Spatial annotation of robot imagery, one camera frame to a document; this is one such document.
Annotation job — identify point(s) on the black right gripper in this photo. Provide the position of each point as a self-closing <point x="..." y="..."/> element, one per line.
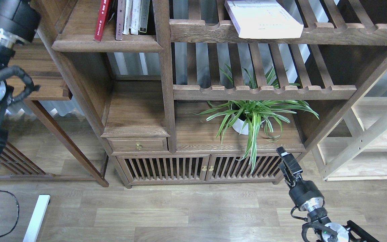
<point x="304" y="193"/>

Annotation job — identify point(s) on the white upright book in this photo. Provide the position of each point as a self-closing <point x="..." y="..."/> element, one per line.
<point x="127" y="17"/>
<point x="136" y="13"/>

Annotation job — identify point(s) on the dark wooden bookshelf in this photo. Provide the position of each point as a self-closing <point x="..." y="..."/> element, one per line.
<point x="146" y="88"/>

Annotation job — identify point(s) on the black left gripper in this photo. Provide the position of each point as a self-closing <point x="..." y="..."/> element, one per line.
<point x="19" y="18"/>

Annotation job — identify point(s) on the light wooden shelf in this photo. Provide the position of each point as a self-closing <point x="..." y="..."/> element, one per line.
<point x="362" y="155"/>

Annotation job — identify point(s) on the white metal bar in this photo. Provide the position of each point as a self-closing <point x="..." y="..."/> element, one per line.
<point x="37" y="218"/>

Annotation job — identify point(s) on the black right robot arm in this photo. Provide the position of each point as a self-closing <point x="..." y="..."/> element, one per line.
<point x="328" y="231"/>

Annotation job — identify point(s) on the maroon book white characters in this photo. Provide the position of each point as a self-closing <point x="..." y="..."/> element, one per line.
<point x="120" y="18"/>

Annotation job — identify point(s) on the white paperback book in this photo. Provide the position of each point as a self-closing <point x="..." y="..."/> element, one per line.
<point x="262" y="19"/>

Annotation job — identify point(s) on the red hardcover book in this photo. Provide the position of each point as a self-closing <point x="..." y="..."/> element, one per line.
<point x="105" y="8"/>

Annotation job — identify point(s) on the green spider plant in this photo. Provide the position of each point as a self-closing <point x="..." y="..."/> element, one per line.
<point x="257" y="112"/>

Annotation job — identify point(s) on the dark wooden side table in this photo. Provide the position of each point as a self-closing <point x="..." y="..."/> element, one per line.
<point x="53" y="88"/>

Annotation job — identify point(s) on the dark green upright book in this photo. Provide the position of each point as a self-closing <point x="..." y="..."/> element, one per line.
<point x="144" y="17"/>

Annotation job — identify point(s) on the white upright book middle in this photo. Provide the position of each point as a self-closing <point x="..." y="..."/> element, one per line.
<point x="136" y="13"/>

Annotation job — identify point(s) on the white upright book left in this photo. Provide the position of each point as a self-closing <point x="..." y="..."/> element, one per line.
<point x="127" y="17"/>

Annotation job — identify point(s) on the white plant pot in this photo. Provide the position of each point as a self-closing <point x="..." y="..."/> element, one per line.
<point x="238" y="125"/>

